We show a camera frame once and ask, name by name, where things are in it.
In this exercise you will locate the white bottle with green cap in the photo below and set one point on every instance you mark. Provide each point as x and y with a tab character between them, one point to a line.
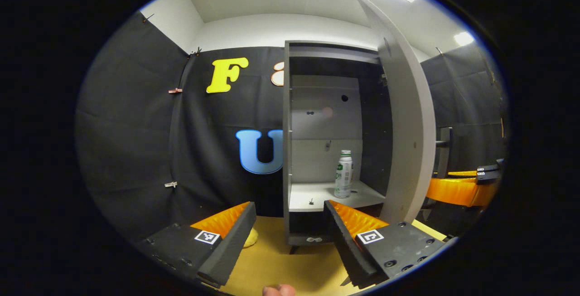
343	178

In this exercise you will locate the yellow soft toy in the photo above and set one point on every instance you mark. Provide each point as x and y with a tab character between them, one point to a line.
251	239

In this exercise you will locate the black backdrop cloth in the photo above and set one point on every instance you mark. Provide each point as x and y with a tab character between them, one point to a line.
131	128

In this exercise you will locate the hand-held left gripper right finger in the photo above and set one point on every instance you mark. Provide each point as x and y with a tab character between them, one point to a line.
344	246

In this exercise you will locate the dark grey cabinet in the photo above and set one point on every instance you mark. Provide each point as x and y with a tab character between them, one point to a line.
317	160

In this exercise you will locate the beige cabinet door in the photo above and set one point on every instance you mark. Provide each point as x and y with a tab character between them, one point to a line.
408	142

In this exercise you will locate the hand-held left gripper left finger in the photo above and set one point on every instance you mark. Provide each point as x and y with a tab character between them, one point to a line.
231	246

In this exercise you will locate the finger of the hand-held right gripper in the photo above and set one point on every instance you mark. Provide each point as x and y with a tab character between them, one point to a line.
487	170
453	191

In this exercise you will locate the white cabinet shelf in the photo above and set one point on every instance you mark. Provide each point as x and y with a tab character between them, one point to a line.
326	194

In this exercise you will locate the small ceiling light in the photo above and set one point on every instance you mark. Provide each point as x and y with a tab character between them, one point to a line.
463	38

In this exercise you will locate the white clip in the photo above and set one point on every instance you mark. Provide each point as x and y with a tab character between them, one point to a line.
171	184

